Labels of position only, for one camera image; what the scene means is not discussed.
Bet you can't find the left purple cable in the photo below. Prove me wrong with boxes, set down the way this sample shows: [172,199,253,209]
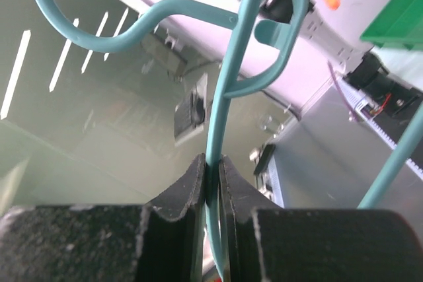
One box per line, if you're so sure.
[327,60,361,123]

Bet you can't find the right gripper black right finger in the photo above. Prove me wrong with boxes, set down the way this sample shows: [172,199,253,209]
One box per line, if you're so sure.
[219,157,422,281]

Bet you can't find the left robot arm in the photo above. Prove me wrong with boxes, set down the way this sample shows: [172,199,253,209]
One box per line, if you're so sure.
[270,0,389,114]

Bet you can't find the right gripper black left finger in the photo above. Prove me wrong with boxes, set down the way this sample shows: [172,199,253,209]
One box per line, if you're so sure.
[1,155,206,281]

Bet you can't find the teal plastic hanger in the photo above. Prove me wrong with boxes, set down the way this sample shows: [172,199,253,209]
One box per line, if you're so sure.
[35,0,422,280]

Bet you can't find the green plastic tray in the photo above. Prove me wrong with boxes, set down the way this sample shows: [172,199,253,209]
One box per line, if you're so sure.
[360,0,422,51]

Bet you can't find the white slotted cable duct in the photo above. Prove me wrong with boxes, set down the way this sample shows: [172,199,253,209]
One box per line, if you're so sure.
[338,79,422,179]

